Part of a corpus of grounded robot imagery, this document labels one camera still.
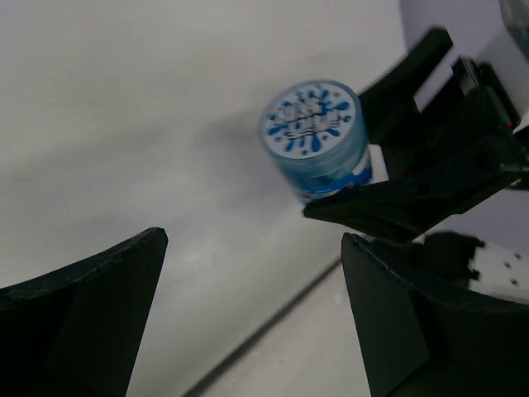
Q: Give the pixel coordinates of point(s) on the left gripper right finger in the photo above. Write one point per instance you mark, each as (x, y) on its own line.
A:
(422, 330)

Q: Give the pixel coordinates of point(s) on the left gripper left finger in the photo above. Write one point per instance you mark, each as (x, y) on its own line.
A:
(76, 331)

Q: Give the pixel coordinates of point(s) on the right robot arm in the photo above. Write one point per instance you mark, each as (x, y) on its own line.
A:
(502, 274)

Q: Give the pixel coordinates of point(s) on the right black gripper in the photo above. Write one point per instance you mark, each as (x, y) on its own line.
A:
(443, 160)

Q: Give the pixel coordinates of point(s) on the blue slime jar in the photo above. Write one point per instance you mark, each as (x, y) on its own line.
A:
(315, 133)

